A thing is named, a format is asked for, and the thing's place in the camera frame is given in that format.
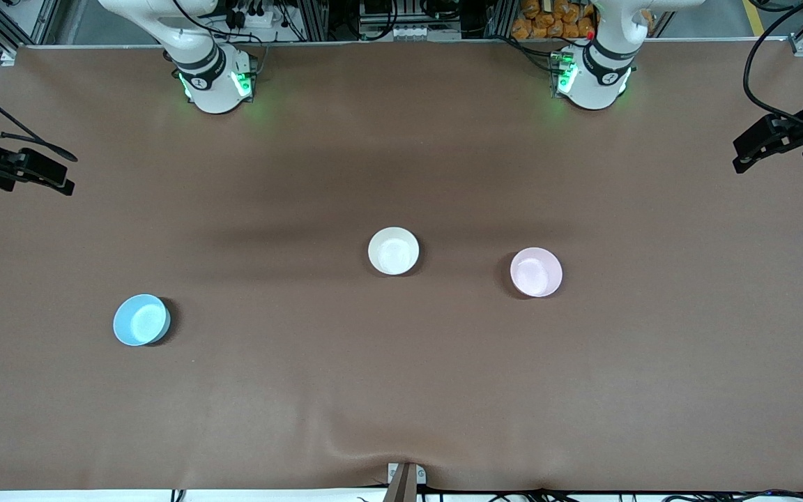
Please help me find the blue bowl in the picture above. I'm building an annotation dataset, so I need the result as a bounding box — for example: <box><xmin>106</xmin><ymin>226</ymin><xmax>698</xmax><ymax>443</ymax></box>
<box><xmin>113</xmin><ymin>294</ymin><xmax>171</xmax><ymax>347</ymax></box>

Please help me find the pink bowl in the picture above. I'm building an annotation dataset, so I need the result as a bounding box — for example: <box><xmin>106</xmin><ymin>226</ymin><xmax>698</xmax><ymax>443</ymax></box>
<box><xmin>510</xmin><ymin>247</ymin><xmax>563</xmax><ymax>298</ymax></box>

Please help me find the white bowl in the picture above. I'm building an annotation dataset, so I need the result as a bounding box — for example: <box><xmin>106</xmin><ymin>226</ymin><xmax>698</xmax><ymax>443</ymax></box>
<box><xmin>367</xmin><ymin>227</ymin><xmax>420</xmax><ymax>276</ymax></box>

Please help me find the orange packaged snacks pile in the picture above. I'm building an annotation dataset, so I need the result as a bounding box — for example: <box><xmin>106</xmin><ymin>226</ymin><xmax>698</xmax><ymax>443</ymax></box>
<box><xmin>511</xmin><ymin>0</ymin><xmax>597</xmax><ymax>40</ymax></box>

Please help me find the white power strip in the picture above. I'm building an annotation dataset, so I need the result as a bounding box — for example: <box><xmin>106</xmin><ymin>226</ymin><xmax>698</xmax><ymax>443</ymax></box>
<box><xmin>231</xmin><ymin>6</ymin><xmax>285</xmax><ymax>30</ymax></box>

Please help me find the metal device with white connectors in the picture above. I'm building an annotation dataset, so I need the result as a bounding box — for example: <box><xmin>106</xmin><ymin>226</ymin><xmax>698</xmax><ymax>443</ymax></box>
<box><xmin>358</xmin><ymin>0</ymin><xmax>464</xmax><ymax>41</ymax></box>

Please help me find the brown table mat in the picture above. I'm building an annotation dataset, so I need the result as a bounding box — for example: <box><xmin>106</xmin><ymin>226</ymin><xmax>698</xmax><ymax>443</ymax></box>
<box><xmin>0</xmin><ymin>38</ymin><xmax>803</xmax><ymax>492</ymax></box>

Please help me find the metal clamp with brown bar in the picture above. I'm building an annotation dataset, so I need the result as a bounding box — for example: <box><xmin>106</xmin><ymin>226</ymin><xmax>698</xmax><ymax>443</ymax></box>
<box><xmin>384</xmin><ymin>462</ymin><xmax>427</xmax><ymax>502</ymax></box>

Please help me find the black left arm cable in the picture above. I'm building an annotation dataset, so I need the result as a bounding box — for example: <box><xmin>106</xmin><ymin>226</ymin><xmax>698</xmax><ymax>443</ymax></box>
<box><xmin>742</xmin><ymin>0</ymin><xmax>803</xmax><ymax>135</ymax></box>

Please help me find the aluminium frame post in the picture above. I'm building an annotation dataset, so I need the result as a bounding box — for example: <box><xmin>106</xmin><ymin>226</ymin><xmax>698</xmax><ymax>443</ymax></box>
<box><xmin>484</xmin><ymin>0</ymin><xmax>518</xmax><ymax>39</ymax></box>
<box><xmin>298</xmin><ymin>0</ymin><xmax>330</xmax><ymax>41</ymax></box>

